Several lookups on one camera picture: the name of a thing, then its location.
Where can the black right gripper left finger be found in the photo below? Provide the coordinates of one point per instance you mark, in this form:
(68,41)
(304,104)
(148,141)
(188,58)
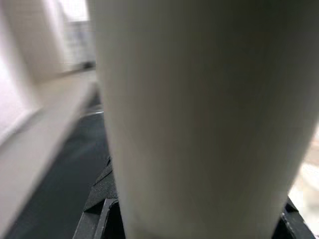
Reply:
(99,216)

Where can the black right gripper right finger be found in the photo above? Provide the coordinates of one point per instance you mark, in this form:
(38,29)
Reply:
(292,227)

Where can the white plastic table leg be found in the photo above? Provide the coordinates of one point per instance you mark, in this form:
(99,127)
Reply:
(199,112)

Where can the black tablecloth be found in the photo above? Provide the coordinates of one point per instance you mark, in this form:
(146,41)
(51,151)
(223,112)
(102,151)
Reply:
(69,174)

